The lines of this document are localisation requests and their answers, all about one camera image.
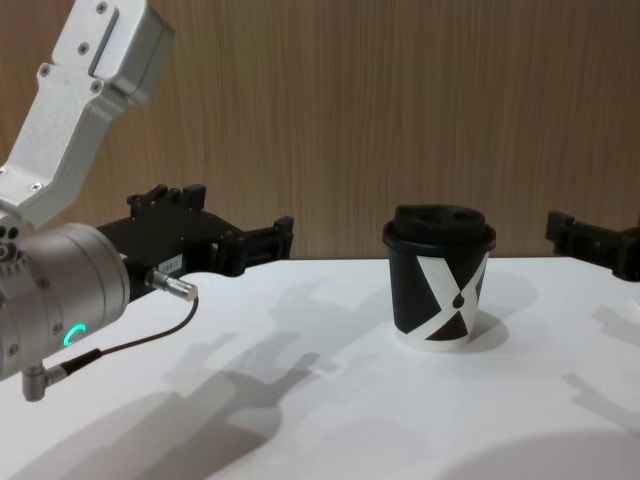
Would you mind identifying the thin dark wrist cable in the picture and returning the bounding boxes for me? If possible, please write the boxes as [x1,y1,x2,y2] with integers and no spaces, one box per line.
[21,268,201,403]

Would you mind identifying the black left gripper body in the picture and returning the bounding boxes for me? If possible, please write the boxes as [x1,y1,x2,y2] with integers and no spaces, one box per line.
[96,183,245,304]

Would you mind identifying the black and white paper cup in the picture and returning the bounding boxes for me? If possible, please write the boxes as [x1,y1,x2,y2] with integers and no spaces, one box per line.
[383,238,495,354]

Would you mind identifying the black plastic cup lid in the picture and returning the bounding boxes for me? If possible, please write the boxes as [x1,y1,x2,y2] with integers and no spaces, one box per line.
[382,203,498,257]

